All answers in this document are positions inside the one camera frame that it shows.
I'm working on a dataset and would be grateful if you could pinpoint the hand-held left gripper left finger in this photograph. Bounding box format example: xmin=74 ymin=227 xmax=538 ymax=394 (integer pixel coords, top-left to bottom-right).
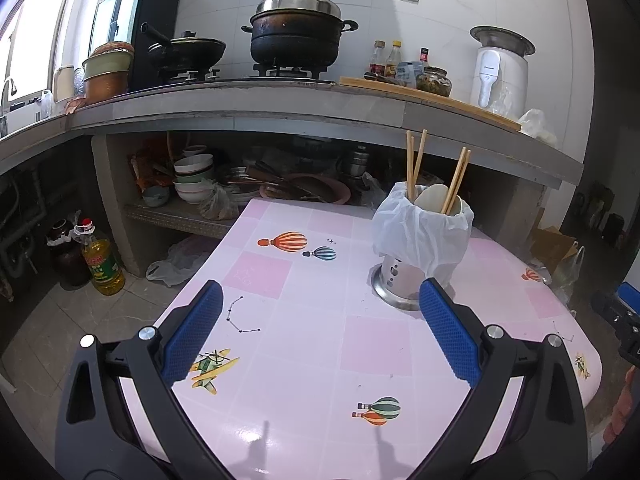
xmin=54 ymin=280 xmax=225 ymax=480

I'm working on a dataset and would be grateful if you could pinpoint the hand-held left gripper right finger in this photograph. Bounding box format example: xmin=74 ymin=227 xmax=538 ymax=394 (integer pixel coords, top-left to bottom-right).
xmin=419 ymin=277 xmax=588 ymax=480

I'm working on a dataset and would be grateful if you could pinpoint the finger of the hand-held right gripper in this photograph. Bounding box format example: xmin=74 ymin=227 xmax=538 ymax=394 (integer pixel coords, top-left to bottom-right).
xmin=591 ymin=285 xmax=640 ymax=329

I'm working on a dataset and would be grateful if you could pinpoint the person's right hand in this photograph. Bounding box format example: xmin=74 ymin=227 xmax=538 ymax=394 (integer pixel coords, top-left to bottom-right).
xmin=602 ymin=365 xmax=640 ymax=448

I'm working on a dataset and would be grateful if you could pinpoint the clear plastic bag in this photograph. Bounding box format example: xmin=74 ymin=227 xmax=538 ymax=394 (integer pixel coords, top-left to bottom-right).
xmin=550 ymin=245 xmax=586 ymax=306
xmin=199 ymin=182 xmax=241 ymax=221
xmin=517 ymin=107 xmax=558 ymax=148

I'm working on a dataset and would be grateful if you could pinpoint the cardboard box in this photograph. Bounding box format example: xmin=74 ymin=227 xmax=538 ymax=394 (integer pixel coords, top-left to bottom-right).
xmin=530 ymin=225 xmax=578 ymax=276

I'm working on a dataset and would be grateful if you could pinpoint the cooking oil bottle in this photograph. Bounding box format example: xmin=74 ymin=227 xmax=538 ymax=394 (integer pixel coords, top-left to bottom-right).
xmin=75 ymin=217 xmax=127 ymax=297

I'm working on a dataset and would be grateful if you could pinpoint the small grey-green bowl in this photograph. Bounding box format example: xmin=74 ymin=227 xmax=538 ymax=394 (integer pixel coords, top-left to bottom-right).
xmin=141 ymin=185 xmax=171 ymax=208

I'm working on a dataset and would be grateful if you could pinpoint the dark brown jar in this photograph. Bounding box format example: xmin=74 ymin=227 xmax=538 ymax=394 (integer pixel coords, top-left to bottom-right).
xmin=46 ymin=219 xmax=91 ymax=288

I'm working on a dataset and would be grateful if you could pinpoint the stack of white bowls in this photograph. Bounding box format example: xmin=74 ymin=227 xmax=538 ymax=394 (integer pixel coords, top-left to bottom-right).
xmin=172 ymin=144 xmax=217 ymax=206

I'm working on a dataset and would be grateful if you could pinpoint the pink basin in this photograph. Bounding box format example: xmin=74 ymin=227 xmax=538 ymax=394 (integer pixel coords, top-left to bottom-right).
xmin=259 ymin=172 xmax=352 ymax=206

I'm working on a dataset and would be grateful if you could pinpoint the small steel pot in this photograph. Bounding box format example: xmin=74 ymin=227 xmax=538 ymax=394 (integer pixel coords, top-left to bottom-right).
xmin=340 ymin=145 xmax=373 ymax=178

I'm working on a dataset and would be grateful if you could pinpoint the grey drain pipe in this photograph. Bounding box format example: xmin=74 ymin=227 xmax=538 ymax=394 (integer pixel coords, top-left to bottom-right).
xmin=0 ymin=170 xmax=46 ymax=281

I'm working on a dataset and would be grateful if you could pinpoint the wooden cutting board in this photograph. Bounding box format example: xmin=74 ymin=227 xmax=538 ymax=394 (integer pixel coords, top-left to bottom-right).
xmin=339 ymin=76 xmax=523 ymax=131

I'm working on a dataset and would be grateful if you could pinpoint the glass pickle jar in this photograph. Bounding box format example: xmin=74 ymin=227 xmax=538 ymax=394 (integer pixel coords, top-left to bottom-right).
xmin=416 ymin=66 xmax=453 ymax=98

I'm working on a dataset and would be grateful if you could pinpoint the white kitchen appliance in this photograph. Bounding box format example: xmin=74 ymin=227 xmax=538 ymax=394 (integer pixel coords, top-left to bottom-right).
xmin=469 ymin=45 xmax=530 ymax=121

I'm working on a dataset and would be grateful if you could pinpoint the blue white packet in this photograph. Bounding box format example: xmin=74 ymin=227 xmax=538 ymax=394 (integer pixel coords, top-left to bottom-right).
xmin=396 ymin=61 xmax=425 ymax=87

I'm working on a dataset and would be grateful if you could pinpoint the black gas stove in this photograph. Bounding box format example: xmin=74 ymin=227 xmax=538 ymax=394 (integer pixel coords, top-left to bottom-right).
xmin=160 ymin=62 xmax=336 ymax=83

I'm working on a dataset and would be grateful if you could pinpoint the yellow cap sauce bottle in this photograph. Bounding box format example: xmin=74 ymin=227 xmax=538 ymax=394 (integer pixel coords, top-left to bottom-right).
xmin=385 ymin=40 xmax=403 ymax=78

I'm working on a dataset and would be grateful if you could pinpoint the red label sauce bottle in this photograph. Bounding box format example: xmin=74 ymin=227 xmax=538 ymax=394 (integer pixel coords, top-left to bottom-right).
xmin=369 ymin=40 xmax=387 ymax=77

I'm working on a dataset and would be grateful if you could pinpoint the black wok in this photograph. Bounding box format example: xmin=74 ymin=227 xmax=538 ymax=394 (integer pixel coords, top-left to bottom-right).
xmin=141 ymin=22 xmax=227 ymax=71

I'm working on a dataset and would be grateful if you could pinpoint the green bowl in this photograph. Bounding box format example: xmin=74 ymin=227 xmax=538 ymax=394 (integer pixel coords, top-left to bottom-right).
xmin=81 ymin=52 xmax=136 ymax=81

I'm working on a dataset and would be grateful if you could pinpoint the white jug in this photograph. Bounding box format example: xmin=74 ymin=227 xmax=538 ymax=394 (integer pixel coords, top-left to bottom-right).
xmin=52 ymin=65 xmax=76 ymax=102

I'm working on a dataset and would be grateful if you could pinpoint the metal basin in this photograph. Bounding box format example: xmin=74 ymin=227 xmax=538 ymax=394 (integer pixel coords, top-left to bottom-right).
xmin=469 ymin=25 xmax=537 ymax=58

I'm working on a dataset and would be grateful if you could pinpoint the steel faucet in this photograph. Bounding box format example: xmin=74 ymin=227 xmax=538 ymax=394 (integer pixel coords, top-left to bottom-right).
xmin=0 ymin=77 xmax=18 ymax=116

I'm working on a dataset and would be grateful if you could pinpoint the large black pot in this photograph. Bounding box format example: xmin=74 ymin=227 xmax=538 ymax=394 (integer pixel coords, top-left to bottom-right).
xmin=241 ymin=12 xmax=359 ymax=67

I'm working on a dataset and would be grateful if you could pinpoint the black cabinet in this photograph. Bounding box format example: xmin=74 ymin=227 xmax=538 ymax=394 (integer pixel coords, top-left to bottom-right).
xmin=89 ymin=0 xmax=182 ymax=93

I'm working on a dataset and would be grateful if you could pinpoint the window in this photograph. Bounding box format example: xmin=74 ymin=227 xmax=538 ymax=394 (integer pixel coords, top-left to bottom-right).
xmin=0 ymin=0 xmax=81 ymax=111

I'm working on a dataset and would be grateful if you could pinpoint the steel pot lid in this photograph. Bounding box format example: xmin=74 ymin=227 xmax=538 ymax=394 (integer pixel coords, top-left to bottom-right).
xmin=255 ymin=0 xmax=343 ymax=21

